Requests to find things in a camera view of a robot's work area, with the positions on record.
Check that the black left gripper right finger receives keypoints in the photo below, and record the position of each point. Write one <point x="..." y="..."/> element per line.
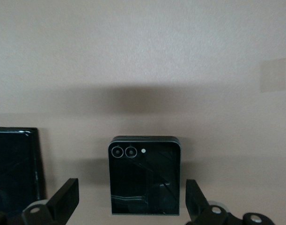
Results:
<point x="199" y="204"/>

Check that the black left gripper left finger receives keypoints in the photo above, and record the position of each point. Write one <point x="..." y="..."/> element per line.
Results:
<point x="63" y="201"/>

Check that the tall black phone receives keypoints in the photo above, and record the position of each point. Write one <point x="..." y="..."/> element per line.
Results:
<point x="14" y="164"/>

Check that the small black flip phone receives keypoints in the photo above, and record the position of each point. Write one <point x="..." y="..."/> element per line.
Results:
<point x="138" y="182"/>

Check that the brown tape patch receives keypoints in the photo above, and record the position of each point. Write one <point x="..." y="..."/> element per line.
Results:
<point x="273" y="75"/>

